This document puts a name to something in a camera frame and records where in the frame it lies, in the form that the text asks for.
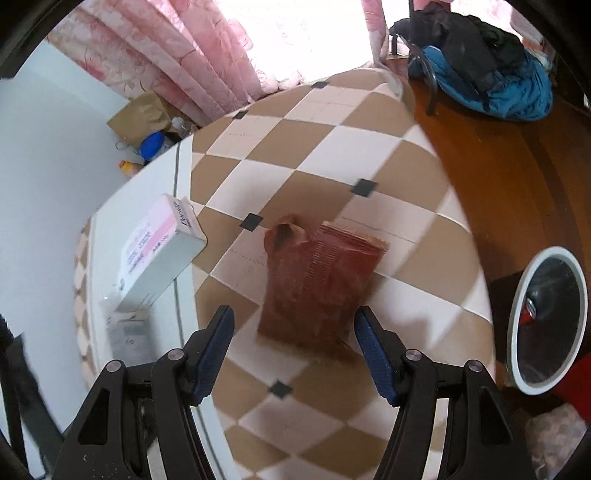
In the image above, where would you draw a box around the checkered cloth covered table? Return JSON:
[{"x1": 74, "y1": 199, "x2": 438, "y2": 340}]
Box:
[{"x1": 71, "y1": 65, "x2": 497, "y2": 480}]

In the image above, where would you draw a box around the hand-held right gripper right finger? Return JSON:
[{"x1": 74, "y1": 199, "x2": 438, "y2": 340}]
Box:
[{"x1": 355, "y1": 305, "x2": 539, "y2": 480}]

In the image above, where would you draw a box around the pink floral curtain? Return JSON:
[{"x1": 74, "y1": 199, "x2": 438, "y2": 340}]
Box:
[{"x1": 46, "y1": 0, "x2": 393, "y2": 104}]

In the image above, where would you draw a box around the clear plastic bottle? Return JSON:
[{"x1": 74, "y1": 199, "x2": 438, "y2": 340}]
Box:
[{"x1": 168, "y1": 117, "x2": 197, "y2": 141}]

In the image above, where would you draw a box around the pile of black clothes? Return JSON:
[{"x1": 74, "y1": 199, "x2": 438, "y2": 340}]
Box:
[{"x1": 390, "y1": 2, "x2": 527, "y2": 100}]

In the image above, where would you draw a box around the brown snack wrapper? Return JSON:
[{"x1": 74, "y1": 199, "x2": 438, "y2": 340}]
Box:
[{"x1": 256, "y1": 213, "x2": 389, "y2": 363}]

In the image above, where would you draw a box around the white rimmed trash bin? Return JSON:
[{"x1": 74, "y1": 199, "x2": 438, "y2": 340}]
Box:
[{"x1": 489, "y1": 246, "x2": 588, "y2": 395}]

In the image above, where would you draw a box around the red cloth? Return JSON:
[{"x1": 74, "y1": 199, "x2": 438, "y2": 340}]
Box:
[{"x1": 551, "y1": 369, "x2": 591, "y2": 411}]

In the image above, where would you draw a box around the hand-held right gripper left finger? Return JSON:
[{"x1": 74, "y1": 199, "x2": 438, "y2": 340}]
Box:
[{"x1": 55, "y1": 305, "x2": 235, "y2": 480}]

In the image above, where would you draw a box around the pink checked blanket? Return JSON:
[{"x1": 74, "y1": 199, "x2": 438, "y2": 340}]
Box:
[{"x1": 531, "y1": 406, "x2": 587, "y2": 480}]

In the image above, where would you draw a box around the blue lid jar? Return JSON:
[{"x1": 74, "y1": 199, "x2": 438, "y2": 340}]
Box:
[{"x1": 139, "y1": 131, "x2": 174, "y2": 164}]

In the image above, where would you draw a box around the white and pink box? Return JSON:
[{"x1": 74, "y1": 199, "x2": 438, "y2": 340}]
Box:
[{"x1": 102, "y1": 194, "x2": 208, "y2": 365}]

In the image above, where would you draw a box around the brown paper bag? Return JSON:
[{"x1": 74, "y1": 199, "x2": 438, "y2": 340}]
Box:
[{"x1": 106, "y1": 91, "x2": 178, "y2": 147}]

